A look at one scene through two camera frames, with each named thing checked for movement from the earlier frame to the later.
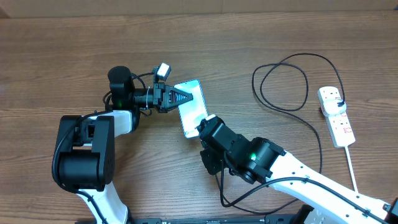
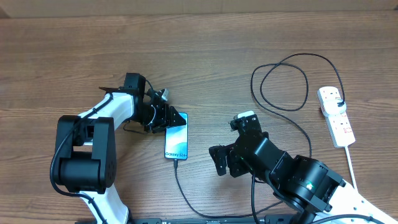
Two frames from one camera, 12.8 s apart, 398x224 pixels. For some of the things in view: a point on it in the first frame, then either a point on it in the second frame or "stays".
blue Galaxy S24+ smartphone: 191,113 → 176,140
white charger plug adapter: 334,107 stays
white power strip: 340,124 stays
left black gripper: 163,93 → 165,118
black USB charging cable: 275,65 → 196,210
